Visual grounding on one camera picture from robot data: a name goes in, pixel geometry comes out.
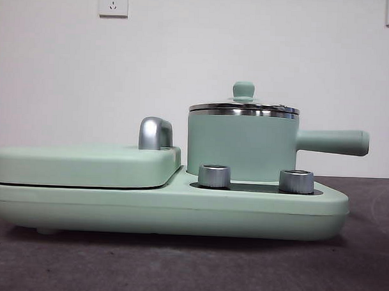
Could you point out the glass lid with green knob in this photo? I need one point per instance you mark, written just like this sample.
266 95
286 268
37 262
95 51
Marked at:
243 89

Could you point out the silver control knob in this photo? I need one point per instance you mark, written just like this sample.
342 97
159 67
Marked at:
296 181
214 176

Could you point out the mint green breakfast machine base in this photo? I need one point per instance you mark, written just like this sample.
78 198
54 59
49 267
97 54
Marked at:
109 209

